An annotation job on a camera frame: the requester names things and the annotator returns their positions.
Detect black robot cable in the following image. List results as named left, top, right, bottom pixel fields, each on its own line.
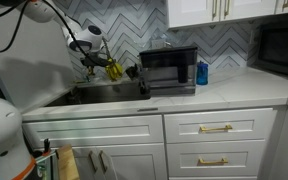
left=0, top=0, right=108, bottom=68

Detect blue bottle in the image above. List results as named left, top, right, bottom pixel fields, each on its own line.
left=196, top=61, right=208, bottom=85

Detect wooden cutting board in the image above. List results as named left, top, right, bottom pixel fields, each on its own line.
left=56, top=144, right=80, bottom=180

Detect white drawer cabinet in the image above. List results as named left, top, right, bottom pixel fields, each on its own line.
left=164, top=108, right=277, bottom=179

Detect gold drawer handle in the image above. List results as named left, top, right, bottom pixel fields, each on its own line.
left=199, top=124, right=233, bottom=133
left=198, top=158, right=229, bottom=165

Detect yellow rubber gloves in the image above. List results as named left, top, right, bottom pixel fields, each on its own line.
left=105, top=59, right=123, bottom=81

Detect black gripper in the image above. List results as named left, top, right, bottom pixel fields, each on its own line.
left=80, top=53, right=108, bottom=67

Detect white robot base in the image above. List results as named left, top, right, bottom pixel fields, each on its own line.
left=0, top=98, right=36, bottom=180

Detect stainless steel sink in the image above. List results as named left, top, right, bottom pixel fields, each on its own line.
left=47, top=83, right=151, bottom=107

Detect gold spring kitchen faucet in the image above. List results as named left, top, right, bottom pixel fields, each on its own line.
left=83, top=36, right=116, bottom=83

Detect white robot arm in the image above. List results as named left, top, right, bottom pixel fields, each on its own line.
left=0, top=0, right=111, bottom=67

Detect black microwave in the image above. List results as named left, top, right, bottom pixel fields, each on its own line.
left=254, top=21, right=288, bottom=75

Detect white upper cabinets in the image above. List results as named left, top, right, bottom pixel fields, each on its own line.
left=166, top=0, right=288, bottom=28

